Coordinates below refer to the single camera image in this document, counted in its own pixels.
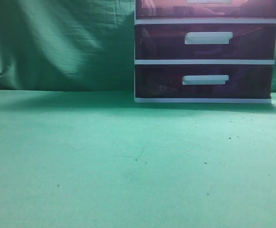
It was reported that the dark translucent drawer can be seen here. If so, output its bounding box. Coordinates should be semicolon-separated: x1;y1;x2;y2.
135;65;273;99
135;0;276;19
135;24;276;60

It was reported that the dark translucent bottom drawer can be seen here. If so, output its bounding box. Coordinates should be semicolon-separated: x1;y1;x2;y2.
135;65;273;99

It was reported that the dark translucent middle drawer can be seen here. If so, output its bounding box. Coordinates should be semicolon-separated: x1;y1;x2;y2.
135;24;276;60

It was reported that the dark translucent top drawer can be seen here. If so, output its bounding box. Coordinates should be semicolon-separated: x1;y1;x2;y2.
135;0;276;19

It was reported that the green table cloth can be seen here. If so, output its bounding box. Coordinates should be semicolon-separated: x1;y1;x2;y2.
0;0;276;228

